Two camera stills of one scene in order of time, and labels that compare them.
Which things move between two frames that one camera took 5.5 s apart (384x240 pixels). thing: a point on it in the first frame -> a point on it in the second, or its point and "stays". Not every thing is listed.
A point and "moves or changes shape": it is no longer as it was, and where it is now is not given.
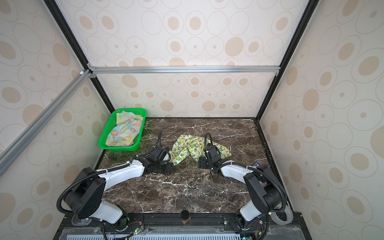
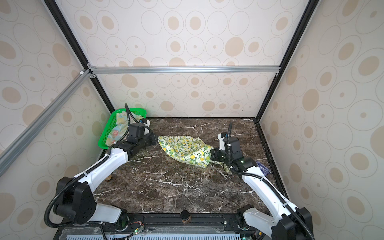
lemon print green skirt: x=185 y=145 moves or changes shape
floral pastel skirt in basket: x=125 y=133 stays
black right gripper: x=201 y=162 -> x=215 y=152
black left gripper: x=169 y=168 -> x=152 y=135
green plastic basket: x=112 y=124 stays
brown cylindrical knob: x=185 y=216 stays
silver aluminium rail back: x=233 y=70 stays
